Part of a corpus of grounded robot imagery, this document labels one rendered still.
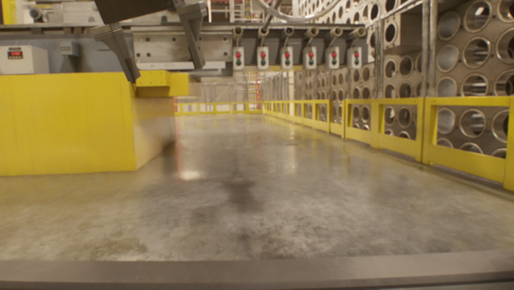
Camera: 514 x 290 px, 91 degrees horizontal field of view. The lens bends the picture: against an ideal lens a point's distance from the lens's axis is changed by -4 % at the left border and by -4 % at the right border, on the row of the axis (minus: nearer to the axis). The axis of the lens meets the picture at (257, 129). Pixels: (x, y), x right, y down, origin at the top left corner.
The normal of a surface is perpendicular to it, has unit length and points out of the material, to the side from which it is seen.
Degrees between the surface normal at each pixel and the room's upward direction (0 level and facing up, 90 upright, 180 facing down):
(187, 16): 114
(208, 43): 90
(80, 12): 90
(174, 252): 0
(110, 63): 90
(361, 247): 0
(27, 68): 90
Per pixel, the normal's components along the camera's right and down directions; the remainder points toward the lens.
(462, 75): -0.99, 0.04
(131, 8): -0.10, 0.50
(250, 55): 0.11, 0.11
